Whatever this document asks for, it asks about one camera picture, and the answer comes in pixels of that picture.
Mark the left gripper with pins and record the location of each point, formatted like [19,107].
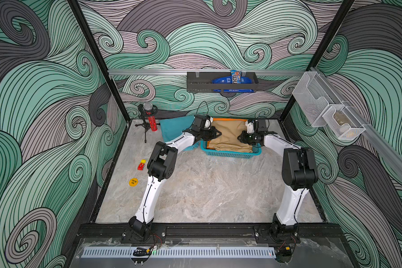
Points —
[212,130]

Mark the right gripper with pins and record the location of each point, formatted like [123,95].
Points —
[245,139]

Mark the beige pants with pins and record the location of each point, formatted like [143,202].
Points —
[228,140]

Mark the teal pants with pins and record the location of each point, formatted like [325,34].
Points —
[174,127]

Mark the orange pants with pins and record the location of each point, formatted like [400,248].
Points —
[228,119]

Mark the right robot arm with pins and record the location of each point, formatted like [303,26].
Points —
[299,173]

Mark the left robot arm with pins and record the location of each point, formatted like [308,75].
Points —
[161,166]

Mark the teal plastic basket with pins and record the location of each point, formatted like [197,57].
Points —
[256,152]

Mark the red perforated cylinder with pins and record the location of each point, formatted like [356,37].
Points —
[153,124]

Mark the blue snack package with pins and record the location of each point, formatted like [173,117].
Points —
[235,77]

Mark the black mini tripod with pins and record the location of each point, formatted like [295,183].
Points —
[146,110]

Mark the red yellow toy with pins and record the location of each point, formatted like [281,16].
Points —
[141,165]

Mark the yellow round disc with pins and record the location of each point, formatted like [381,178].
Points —
[133,182]

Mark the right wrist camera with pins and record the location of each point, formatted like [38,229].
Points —
[249,127]

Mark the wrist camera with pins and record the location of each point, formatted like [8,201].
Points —
[208,123]
[249,127]

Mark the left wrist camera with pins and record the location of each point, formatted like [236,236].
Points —
[208,123]

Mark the black wall shelf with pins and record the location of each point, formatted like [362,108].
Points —
[202,83]

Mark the small clear wall bin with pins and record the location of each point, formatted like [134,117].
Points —
[343,123]

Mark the aluminium wall rail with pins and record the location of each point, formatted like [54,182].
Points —
[171,72]

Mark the white slotted cable duct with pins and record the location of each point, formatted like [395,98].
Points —
[183,252]

